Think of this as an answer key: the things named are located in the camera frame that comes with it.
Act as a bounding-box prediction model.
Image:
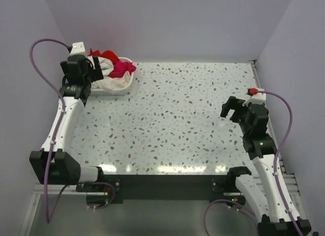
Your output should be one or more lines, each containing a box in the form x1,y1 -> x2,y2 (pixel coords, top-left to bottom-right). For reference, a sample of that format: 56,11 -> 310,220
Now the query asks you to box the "white t shirt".
91,57 -> 134,91

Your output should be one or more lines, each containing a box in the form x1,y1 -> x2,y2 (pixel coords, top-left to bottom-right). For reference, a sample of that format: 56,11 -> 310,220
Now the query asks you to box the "magenta t shirt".
108,61 -> 137,78

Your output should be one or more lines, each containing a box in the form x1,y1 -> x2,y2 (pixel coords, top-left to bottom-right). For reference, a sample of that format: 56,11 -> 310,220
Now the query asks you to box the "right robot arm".
220,94 -> 311,235

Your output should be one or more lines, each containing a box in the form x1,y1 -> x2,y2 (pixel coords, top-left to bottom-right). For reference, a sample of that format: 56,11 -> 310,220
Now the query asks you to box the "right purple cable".
264,91 -> 305,236

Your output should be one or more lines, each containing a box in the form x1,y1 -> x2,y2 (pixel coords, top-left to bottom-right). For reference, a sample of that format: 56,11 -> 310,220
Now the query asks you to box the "white plastic laundry basket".
90,57 -> 135,96

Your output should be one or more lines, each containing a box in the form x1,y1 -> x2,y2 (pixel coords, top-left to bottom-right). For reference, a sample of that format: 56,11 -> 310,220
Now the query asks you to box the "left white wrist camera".
70,42 -> 87,56

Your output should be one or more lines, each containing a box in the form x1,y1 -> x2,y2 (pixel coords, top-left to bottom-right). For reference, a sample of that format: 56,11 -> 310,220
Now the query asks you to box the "purple cable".
264,91 -> 305,236
29,39 -> 72,223

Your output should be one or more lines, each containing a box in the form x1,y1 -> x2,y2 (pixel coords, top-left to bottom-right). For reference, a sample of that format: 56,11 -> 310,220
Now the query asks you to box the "red t shirt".
88,49 -> 120,64

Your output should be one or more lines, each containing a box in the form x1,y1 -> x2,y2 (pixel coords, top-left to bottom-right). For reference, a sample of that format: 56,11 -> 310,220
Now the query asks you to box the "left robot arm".
29,55 -> 105,191

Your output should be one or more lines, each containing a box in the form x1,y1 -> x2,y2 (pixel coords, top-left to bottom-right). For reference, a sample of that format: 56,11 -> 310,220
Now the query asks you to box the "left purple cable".
29,39 -> 72,223

